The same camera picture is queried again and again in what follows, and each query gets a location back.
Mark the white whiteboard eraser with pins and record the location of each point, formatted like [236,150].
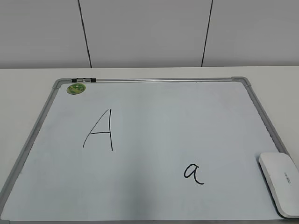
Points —
[282,177]

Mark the grey framed whiteboard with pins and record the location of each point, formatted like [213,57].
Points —
[146,151]

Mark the green round magnet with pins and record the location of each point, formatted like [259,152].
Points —
[75,89]

